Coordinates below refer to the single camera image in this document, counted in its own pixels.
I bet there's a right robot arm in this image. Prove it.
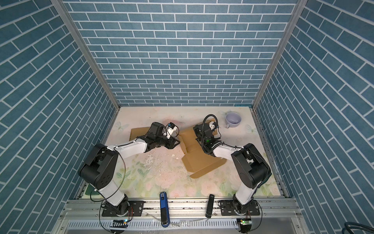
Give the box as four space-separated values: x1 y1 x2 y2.
193 124 272 214

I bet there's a blue black handheld tool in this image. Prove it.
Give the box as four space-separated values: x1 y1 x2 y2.
160 192 170 228

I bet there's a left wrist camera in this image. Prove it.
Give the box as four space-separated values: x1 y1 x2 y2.
164 122 179 139

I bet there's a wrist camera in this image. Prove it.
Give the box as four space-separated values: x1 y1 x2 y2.
164 122 179 139
202 114 219 134

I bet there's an aluminium front rail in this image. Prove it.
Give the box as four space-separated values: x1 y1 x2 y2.
61 197 302 219

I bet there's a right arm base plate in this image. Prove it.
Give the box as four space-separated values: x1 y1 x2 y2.
217 200 261 216

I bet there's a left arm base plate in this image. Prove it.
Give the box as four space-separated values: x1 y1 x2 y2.
101 200 145 217

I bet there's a dark green flat object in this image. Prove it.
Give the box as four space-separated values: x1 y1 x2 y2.
84 184 94 196

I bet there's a lavender ceramic cup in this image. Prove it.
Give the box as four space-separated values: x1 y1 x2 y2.
225 112 242 129

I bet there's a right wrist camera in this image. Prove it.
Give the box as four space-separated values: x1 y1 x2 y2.
202 114 219 134

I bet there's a cardboard box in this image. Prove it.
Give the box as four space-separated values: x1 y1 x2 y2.
129 127 150 141

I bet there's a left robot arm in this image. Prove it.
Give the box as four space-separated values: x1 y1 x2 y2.
78 122 180 216

